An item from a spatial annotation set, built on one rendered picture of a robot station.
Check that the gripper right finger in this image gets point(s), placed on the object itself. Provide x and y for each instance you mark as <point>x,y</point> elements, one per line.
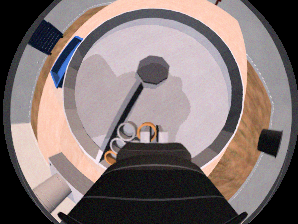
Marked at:
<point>162,136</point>

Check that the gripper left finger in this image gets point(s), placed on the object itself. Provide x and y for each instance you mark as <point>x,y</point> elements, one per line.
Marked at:
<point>145,136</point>

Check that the blue plastic crate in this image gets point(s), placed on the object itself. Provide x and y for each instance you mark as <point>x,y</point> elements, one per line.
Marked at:
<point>59,68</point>

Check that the bronze ring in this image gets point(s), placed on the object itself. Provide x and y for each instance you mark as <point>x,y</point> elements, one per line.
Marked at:
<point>108,157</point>
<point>149,124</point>

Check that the grey metal bushing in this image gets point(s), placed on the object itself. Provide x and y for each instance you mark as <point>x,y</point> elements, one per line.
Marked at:
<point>113,145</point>
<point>121,133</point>
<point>136,139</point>

